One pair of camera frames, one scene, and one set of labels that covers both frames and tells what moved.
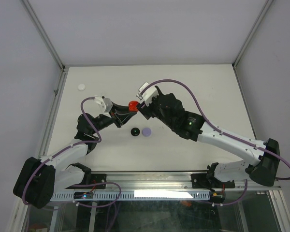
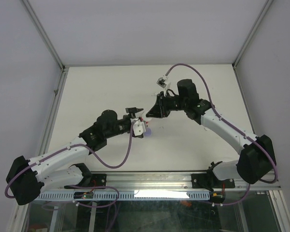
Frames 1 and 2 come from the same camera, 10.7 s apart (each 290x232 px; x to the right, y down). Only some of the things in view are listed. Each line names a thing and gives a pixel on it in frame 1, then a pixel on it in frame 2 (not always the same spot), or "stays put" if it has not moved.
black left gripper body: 114,118 → 125,123
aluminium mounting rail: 165,181 stays put
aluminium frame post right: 267,5 stays put
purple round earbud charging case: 146,132 stays put
